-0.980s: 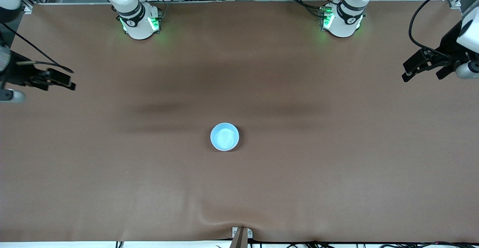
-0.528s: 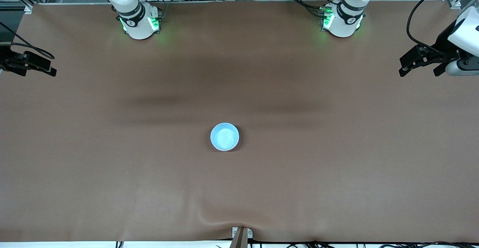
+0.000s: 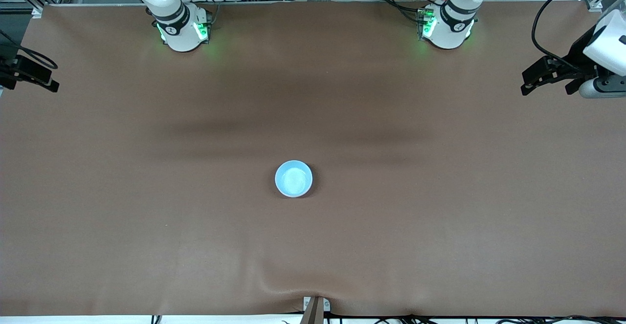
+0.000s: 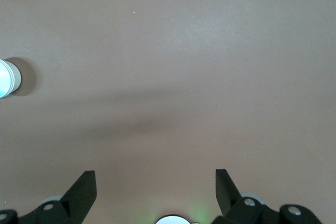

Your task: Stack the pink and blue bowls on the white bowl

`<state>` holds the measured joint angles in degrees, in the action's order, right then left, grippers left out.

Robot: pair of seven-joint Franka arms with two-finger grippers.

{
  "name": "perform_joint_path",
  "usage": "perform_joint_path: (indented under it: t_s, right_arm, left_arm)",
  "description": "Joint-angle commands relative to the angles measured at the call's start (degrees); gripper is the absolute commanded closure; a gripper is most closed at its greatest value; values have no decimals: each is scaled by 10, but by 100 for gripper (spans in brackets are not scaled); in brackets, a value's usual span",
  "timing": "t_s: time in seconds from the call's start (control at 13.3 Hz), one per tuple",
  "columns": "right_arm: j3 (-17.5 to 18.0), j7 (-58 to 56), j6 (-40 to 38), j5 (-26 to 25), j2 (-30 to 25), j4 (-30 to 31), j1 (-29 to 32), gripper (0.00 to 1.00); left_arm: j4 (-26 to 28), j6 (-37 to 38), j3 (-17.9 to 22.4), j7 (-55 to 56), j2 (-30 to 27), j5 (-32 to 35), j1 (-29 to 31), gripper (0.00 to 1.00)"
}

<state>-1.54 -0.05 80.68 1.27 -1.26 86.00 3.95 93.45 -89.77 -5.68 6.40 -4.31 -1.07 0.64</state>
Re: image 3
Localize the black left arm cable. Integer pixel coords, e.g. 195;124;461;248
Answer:
532;0;612;69

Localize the brown table cloth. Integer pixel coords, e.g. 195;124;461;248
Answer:
0;0;626;317

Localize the blue bowl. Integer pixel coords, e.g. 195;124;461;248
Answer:
275;160;313;198

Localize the grey metal clamp bracket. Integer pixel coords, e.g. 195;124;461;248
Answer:
303;296;331;324

